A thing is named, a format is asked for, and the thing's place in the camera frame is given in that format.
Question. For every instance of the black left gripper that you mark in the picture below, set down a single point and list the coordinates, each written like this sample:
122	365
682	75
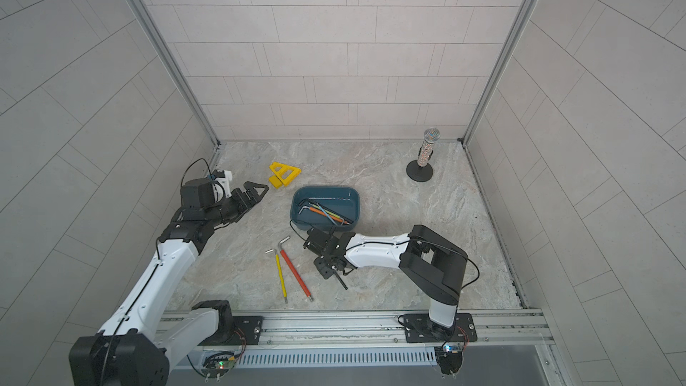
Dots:
244	205

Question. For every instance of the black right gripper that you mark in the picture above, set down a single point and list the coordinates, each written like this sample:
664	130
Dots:
318	263

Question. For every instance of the thin green hex key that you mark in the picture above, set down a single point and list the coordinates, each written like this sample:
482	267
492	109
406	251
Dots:
332	215

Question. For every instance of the orange hex key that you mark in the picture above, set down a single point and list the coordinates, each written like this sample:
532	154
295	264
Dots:
306	208

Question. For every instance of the blue hex key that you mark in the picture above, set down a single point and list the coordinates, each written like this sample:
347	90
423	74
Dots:
315	208

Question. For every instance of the long black hex key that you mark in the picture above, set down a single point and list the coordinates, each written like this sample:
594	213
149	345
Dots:
309	202

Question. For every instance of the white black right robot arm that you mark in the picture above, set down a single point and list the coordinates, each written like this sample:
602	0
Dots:
434	264

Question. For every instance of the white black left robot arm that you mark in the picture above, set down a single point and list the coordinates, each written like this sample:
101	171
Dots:
127	350

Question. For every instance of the teal plastic storage box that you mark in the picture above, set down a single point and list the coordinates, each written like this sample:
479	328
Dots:
341	199

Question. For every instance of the red hex key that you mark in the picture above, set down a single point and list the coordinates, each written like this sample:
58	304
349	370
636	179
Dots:
293	269

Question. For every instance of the yellow hex key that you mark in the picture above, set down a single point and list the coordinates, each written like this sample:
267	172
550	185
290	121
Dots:
280	273

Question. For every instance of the yellow plastic triangle holder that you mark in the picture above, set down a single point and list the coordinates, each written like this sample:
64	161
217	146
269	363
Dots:
282	174

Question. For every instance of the black stand with glitter tube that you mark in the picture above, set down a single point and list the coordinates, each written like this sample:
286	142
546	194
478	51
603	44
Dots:
420	169

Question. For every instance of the left green circuit board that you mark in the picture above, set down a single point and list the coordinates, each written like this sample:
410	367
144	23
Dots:
216	366

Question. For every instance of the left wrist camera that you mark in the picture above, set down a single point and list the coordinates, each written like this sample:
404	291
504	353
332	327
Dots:
208	191

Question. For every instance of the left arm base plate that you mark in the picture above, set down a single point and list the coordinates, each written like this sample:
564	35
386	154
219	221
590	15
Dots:
247	330

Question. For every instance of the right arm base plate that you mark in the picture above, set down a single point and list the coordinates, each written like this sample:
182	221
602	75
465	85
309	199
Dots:
419	328

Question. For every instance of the aluminium mounting rail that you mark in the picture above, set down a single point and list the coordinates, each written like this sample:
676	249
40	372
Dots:
356	329

